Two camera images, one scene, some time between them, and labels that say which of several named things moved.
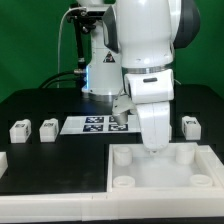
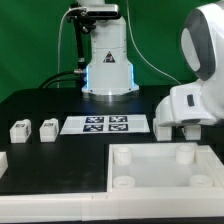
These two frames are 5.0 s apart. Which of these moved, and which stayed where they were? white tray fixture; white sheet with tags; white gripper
Moved: white gripper
Stayed: white tray fixture; white sheet with tags
